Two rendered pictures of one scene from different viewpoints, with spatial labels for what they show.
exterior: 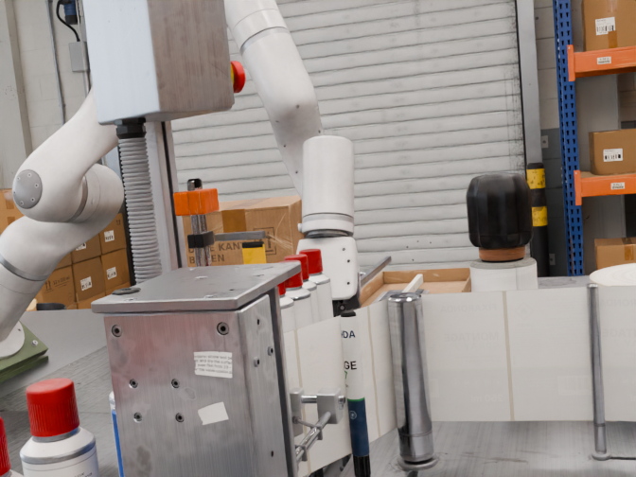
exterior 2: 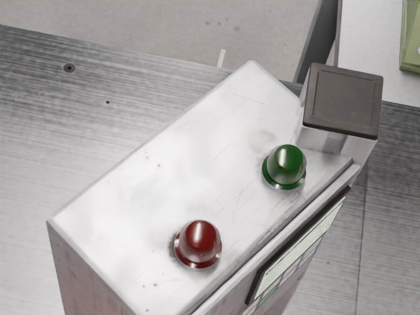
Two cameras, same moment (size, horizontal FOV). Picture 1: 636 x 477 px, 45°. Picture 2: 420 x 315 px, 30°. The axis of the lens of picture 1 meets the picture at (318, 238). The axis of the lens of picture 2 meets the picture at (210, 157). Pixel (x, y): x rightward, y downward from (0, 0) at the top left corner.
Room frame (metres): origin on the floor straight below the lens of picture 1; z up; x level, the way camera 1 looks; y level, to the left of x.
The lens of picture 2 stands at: (0.85, -0.04, 1.87)
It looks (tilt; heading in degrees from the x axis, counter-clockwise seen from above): 60 degrees down; 73
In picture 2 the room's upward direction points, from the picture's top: 11 degrees clockwise
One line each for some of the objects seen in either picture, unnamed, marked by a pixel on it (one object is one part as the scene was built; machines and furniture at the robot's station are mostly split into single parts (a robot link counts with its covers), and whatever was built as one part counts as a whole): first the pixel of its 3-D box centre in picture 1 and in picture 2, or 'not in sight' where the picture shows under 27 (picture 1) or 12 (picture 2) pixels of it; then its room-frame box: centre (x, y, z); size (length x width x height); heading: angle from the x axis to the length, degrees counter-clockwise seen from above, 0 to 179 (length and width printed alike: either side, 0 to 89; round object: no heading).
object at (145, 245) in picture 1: (141, 211); not in sight; (0.87, 0.20, 1.18); 0.04 x 0.04 x 0.21
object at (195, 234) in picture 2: not in sight; (199, 241); (0.91, 0.13, 1.49); 0.03 x 0.03 x 0.02
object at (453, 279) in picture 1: (419, 287); not in sight; (1.95, -0.25, 0.85); 0.30 x 0.26 x 0.04; 162
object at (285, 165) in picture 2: not in sight; (285, 164); (0.96, 0.17, 1.49); 0.03 x 0.03 x 0.02
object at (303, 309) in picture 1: (295, 336); not in sight; (1.02, 0.04, 0.98); 0.05 x 0.05 x 0.20
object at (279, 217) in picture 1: (255, 261); not in sight; (1.76, 0.15, 0.99); 0.30 x 0.24 x 0.27; 171
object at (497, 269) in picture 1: (503, 287); not in sight; (0.99, -0.24, 1.03); 0.09 x 0.09 x 0.30
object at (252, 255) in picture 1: (255, 264); not in sight; (0.96, 0.08, 1.09); 0.03 x 0.01 x 0.06; 72
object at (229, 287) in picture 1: (203, 284); not in sight; (0.57, 0.09, 1.14); 0.14 x 0.11 x 0.01; 162
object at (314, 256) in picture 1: (316, 317); not in sight; (1.12, 0.01, 0.98); 0.05 x 0.05 x 0.20
